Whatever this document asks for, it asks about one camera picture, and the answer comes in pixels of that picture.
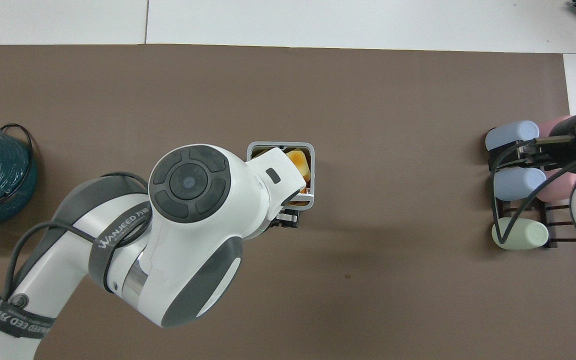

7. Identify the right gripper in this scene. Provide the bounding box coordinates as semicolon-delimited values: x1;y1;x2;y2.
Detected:
537;115;576;168

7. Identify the grey square trash can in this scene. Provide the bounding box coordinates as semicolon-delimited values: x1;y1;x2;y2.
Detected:
246;141;316;209

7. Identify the pink cup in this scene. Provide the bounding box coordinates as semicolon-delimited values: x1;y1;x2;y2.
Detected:
537;169;576;204
538;115;575;139

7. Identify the light blue cup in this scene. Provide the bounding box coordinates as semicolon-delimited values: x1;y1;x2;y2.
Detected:
493;166;548;202
485;120;540;152

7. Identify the dark brown cup rack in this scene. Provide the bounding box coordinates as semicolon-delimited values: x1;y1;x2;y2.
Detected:
487;144;576;250

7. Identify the light green cup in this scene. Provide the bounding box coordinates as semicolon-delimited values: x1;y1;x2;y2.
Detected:
491;216;550;250

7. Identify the orange yellow waste item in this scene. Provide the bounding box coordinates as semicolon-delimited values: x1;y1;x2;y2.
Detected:
286;148;312;184

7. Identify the thin black wire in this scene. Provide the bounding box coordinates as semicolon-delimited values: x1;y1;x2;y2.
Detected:
0;123;36;213

